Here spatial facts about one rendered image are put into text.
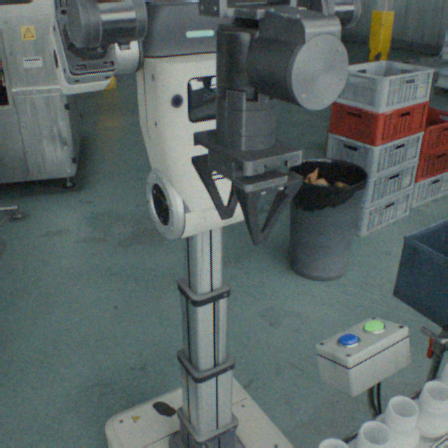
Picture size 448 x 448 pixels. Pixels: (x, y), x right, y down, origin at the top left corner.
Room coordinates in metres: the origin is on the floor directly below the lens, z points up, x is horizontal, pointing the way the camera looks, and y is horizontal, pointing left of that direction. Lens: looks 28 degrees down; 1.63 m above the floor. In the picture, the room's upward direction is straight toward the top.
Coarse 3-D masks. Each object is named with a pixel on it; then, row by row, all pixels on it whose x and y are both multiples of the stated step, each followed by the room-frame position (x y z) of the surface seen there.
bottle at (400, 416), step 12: (396, 396) 0.41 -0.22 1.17; (396, 408) 0.41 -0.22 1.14; (408, 408) 0.40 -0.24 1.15; (384, 420) 0.40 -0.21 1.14; (396, 420) 0.38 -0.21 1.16; (408, 420) 0.38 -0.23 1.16; (396, 432) 0.38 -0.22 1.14; (408, 432) 0.38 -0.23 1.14; (396, 444) 0.37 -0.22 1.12; (408, 444) 0.37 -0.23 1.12
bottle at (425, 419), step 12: (432, 384) 0.43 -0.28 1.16; (444, 384) 0.43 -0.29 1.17; (420, 396) 0.43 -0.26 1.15; (432, 396) 0.43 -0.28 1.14; (444, 396) 0.42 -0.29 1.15; (420, 408) 0.42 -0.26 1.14; (432, 408) 0.40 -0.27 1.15; (444, 408) 0.40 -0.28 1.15; (420, 420) 0.40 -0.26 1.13; (432, 420) 0.40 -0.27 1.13; (444, 420) 0.40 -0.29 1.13; (420, 432) 0.40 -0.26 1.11; (432, 432) 0.39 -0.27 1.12; (444, 432) 0.39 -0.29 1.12; (420, 444) 0.39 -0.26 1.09
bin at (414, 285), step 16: (432, 224) 1.28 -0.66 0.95; (416, 240) 1.24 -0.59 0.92; (432, 240) 1.28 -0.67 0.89; (416, 256) 1.16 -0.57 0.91; (432, 256) 1.12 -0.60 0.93; (400, 272) 1.20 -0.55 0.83; (416, 272) 1.15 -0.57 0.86; (432, 272) 1.11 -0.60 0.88; (400, 288) 1.19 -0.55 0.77; (416, 288) 1.14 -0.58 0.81; (432, 288) 1.10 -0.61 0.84; (416, 304) 1.13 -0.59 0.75; (432, 304) 1.09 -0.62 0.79; (432, 320) 1.07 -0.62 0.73
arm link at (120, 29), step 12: (96, 0) 0.73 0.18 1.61; (108, 0) 0.73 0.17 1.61; (120, 0) 0.74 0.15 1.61; (132, 0) 0.75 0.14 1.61; (108, 12) 0.72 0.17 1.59; (120, 12) 0.73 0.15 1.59; (132, 12) 0.74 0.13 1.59; (108, 24) 0.72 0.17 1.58; (120, 24) 0.73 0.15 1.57; (132, 24) 0.74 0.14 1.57; (108, 36) 0.73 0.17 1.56; (120, 36) 0.74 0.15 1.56; (132, 36) 0.75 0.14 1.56; (96, 48) 0.75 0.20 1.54; (120, 48) 0.76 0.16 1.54
